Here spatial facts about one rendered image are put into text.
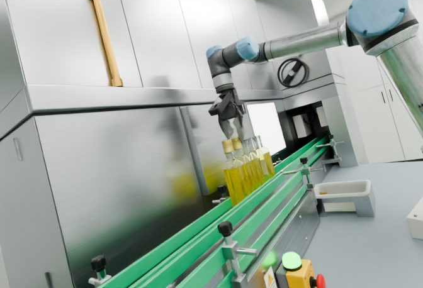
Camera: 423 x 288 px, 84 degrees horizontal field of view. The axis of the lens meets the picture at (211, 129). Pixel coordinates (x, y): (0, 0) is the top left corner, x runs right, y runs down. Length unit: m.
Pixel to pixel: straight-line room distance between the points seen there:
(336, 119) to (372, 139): 2.81
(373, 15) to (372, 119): 3.93
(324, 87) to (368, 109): 2.77
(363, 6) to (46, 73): 0.76
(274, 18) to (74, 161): 1.72
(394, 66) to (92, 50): 0.78
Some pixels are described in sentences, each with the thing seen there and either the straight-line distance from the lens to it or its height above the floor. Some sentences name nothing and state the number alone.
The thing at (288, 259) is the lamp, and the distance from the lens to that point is 0.68.
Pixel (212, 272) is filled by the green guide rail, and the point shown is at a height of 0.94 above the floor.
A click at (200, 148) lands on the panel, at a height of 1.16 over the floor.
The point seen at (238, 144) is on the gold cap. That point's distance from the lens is 0.86.
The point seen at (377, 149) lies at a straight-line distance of 4.65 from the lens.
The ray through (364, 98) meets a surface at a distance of 4.57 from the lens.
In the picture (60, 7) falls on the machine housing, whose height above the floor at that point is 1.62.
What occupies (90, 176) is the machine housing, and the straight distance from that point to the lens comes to 0.67.
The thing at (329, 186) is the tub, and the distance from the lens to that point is 1.25.
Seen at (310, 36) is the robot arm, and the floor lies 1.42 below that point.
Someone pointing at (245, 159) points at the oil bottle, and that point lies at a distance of 0.85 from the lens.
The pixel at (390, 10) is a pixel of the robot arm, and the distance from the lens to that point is 0.71.
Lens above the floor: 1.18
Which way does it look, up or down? 2 degrees up
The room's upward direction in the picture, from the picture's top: 15 degrees counter-clockwise
